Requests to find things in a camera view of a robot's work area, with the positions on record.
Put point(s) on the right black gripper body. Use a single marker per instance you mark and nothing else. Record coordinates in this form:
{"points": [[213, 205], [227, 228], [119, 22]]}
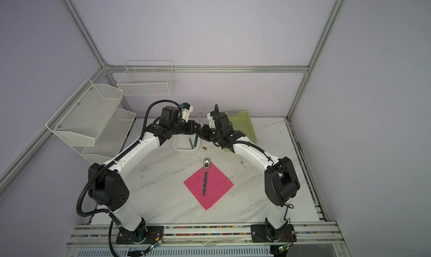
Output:
{"points": [[212, 135]]}

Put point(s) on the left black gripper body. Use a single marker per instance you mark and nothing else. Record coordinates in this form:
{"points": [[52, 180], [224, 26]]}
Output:
{"points": [[183, 128]]}

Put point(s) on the fork with teal handle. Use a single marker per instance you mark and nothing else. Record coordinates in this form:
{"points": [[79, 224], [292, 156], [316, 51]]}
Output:
{"points": [[200, 113]]}

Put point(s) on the spoon with teal handle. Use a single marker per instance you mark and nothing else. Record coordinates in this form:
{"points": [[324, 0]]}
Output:
{"points": [[207, 166]]}

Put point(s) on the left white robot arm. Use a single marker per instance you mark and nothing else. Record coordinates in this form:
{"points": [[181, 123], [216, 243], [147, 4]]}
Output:
{"points": [[106, 190]]}

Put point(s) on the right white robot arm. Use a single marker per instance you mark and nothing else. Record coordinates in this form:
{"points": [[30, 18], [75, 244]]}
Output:
{"points": [[280, 179]]}

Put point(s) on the white plastic tray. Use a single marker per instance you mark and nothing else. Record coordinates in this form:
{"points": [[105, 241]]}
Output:
{"points": [[181, 143]]}

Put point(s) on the green perforated plastic basket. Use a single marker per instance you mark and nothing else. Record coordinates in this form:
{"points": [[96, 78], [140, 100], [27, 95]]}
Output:
{"points": [[241, 121]]}

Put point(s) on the white mesh lower shelf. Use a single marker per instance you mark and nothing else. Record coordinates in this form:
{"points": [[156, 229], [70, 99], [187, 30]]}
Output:
{"points": [[112, 138]]}

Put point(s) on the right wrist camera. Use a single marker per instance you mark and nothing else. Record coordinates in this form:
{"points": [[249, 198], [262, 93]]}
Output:
{"points": [[212, 118]]}

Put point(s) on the white wire wall basket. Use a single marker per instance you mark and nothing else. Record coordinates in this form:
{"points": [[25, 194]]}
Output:
{"points": [[143, 78]]}

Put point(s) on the aluminium frame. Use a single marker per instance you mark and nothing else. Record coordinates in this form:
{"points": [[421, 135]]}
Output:
{"points": [[19, 164]]}

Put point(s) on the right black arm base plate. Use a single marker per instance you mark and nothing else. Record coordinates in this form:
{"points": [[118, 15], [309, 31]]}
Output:
{"points": [[266, 233]]}

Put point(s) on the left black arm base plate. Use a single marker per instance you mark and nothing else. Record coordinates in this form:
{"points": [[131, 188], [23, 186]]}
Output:
{"points": [[143, 235]]}

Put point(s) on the aluminium front rail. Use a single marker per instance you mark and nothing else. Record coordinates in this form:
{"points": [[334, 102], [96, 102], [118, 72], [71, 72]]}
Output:
{"points": [[215, 234]]}

